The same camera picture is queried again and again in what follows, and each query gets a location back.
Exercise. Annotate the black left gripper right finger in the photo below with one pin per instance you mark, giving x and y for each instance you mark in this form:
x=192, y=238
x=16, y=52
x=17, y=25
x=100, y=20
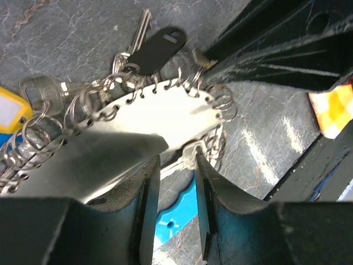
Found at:
x=231, y=221

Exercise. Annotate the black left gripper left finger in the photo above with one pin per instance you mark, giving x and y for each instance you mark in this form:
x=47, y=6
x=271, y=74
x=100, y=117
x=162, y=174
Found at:
x=121, y=230

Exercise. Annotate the orange checkered cloth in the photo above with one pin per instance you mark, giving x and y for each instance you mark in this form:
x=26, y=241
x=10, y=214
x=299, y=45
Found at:
x=333, y=109

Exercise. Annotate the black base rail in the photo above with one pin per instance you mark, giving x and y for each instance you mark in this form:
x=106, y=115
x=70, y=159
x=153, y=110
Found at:
x=322, y=174

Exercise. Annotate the yellow key tag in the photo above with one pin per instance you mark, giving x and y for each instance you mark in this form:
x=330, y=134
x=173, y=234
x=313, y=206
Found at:
x=15, y=111

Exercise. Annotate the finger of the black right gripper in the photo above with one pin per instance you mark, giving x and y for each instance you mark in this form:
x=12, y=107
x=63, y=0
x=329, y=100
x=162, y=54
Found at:
x=317, y=66
x=256, y=19

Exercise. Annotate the black key fob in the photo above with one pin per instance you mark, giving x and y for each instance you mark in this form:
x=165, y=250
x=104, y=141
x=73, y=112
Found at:
x=155, y=52

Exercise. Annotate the silver key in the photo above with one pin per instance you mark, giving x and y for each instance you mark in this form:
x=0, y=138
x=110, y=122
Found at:
x=186, y=160

